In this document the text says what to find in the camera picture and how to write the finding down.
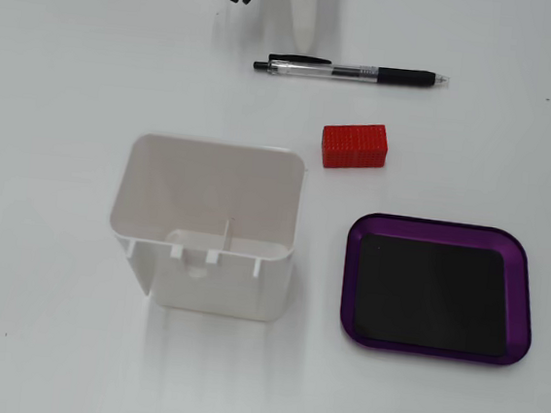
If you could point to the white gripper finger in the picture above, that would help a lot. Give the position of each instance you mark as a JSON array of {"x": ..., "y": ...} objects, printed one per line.
[{"x": 304, "y": 9}]

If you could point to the red ribbed cube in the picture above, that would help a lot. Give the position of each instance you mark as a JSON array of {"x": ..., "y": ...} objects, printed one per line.
[{"x": 354, "y": 146}]

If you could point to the white plastic box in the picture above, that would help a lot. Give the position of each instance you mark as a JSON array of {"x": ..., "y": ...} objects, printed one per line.
[{"x": 209, "y": 185}]

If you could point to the clear black ballpoint pen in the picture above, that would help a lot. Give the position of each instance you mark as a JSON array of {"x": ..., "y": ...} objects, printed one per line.
[{"x": 400, "y": 76}]

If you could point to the purple metal tray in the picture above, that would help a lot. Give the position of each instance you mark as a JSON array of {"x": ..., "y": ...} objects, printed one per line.
[{"x": 433, "y": 295}]

